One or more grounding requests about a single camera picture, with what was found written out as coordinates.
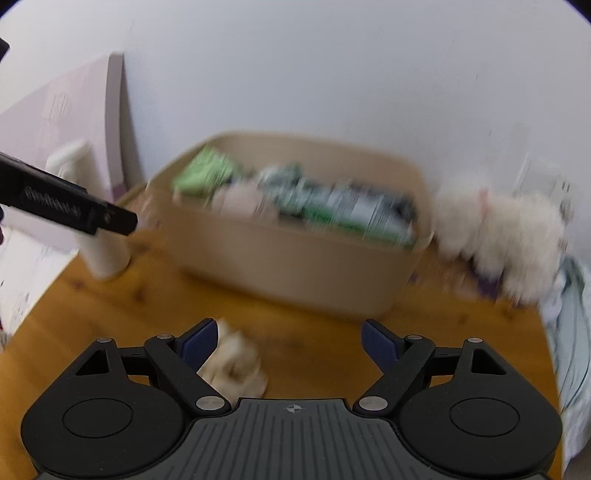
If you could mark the white green snack bag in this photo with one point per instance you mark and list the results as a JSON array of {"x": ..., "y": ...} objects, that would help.
[{"x": 372, "y": 212}]

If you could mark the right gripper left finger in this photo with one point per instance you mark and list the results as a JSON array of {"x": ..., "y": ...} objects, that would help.
[{"x": 176, "y": 361}]

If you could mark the white thermos bottle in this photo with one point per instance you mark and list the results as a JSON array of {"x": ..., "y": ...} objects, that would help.
[{"x": 102, "y": 243}]

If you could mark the white fluffy plush dog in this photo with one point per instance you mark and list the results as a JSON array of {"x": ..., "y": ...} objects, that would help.
[{"x": 517, "y": 239}]

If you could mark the white wall socket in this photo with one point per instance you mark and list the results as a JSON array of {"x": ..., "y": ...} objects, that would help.
[{"x": 538, "y": 174}]

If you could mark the pink sock ball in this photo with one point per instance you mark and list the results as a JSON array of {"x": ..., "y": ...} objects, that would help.
[{"x": 245, "y": 201}]

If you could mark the beige plastic storage bin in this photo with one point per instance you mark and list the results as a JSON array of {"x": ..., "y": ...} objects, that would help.
[{"x": 321, "y": 270}]

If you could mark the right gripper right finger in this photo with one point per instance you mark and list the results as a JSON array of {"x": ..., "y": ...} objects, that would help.
[{"x": 404, "y": 363}]

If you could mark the cream satin scrunchie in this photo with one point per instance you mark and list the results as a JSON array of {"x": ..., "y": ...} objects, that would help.
[{"x": 234, "y": 369}]

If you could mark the light striped clothes pile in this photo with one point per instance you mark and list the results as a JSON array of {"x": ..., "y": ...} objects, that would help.
[{"x": 565, "y": 314}]

